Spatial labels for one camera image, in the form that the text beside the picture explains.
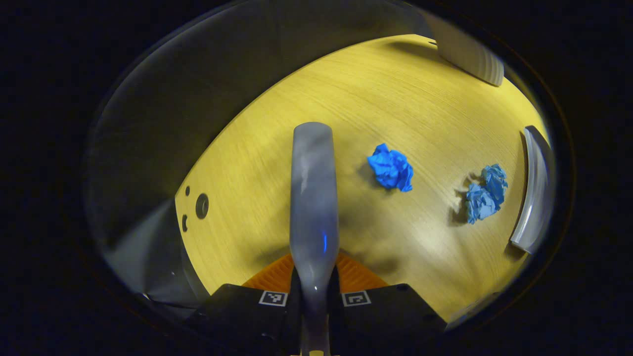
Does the grey ribbed garbage bin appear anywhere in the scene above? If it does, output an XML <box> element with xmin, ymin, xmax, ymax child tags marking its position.
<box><xmin>420</xmin><ymin>9</ymin><xmax>505</xmax><ymax>88</ymax></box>

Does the bright blue paper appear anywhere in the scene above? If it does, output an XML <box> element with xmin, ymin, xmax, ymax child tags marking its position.
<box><xmin>366</xmin><ymin>143</ymin><xmax>414</xmax><ymax>193</ymax></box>

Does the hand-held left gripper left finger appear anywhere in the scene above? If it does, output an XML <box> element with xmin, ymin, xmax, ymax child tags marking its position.
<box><xmin>190</xmin><ymin>254</ymin><xmax>302</xmax><ymax>356</ymax></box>

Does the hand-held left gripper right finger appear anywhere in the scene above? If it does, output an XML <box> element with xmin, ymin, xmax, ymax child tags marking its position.
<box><xmin>327</xmin><ymin>251</ymin><xmax>448</xmax><ymax>356</ymax></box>

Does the grey plastic dustpan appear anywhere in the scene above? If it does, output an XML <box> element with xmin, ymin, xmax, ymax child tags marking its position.
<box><xmin>509</xmin><ymin>125</ymin><xmax>555</xmax><ymax>255</ymax></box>

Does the light blue paper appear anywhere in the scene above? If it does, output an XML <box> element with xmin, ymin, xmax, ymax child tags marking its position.
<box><xmin>465</xmin><ymin>164</ymin><xmax>509</xmax><ymax>225</ymax></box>

